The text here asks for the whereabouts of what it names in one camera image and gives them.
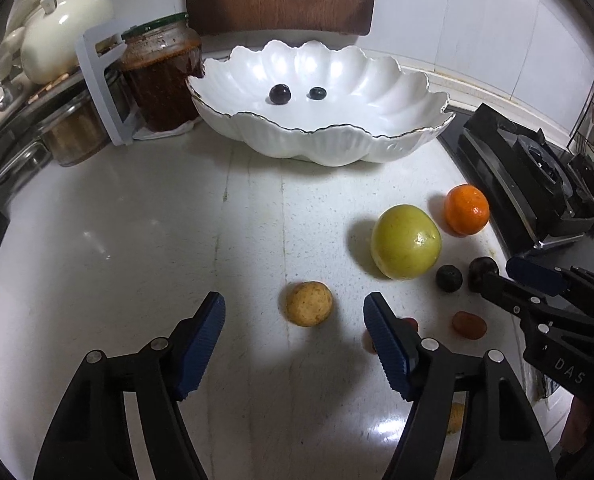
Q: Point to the dark grape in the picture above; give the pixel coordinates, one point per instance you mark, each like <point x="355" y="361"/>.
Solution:
<point x="279" y="94"/>

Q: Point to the glass container brown contents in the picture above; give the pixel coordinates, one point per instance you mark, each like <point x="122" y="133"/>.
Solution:
<point x="74" y="135"/>

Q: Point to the steel dish rack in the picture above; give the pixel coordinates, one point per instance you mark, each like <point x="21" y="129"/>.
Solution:
<point x="7" y="170"/>

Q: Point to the white scalloped ceramic bowl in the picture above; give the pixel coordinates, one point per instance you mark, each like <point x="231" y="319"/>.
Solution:
<point x="357" y="95"/>

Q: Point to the glass jar of sauce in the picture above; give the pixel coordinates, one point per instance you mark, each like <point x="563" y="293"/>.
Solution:
<point x="162" y="85"/>

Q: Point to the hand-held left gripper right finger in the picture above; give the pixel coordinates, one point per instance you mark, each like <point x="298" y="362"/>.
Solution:
<point x="384" y="345"/>

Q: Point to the yellow-green apple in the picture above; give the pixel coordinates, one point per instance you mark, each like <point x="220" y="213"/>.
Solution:
<point x="404" y="242"/>

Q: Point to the dark blueberry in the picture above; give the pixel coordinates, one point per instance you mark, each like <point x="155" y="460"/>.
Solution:
<point x="479" y="266"/>
<point x="449" y="279"/>

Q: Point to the round yellow fruit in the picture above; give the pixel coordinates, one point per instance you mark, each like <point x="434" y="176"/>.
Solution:
<point x="309" y="305"/>

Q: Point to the orange tangerine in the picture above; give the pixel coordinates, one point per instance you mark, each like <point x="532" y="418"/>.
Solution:
<point x="467" y="210"/>

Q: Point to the white ceramic spoon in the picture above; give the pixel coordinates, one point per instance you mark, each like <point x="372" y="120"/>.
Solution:
<point x="9" y="50"/>
<point x="24" y="7"/>

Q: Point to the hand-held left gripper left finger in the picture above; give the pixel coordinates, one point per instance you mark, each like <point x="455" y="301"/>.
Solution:
<point x="202" y="347"/>

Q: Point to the cream ceramic lidded pot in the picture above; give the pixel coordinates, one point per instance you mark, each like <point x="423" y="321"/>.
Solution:
<point x="62" y="35"/>

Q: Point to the small blueberry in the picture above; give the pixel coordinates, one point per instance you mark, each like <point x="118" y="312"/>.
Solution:
<point x="317" y="92"/>

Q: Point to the black gas stove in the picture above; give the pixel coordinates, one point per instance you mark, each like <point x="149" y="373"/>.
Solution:
<point x="502" y="170"/>

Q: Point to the red-brown date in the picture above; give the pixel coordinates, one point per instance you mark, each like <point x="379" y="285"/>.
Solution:
<point x="469" y="325"/>

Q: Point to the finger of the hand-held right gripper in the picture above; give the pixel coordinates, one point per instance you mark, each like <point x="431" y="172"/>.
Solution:
<point x="534" y="272"/>
<point x="502" y="291"/>

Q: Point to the red cherry tomato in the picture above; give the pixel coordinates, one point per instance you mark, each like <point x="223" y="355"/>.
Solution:
<point x="369" y="344"/>

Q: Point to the white plastic rack frame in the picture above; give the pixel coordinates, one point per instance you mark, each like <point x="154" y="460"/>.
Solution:
<point x="89" y="85"/>

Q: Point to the yellow cherry tomato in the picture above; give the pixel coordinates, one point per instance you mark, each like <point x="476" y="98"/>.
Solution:
<point x="455" y="417"/>

